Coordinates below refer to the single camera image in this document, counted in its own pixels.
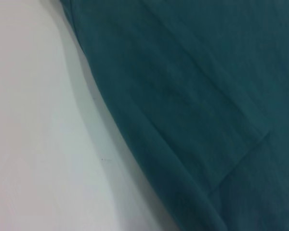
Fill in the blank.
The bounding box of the teal blue shirt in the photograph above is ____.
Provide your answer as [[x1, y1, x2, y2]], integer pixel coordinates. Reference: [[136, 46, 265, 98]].
[[60, 0, 289, 231]]

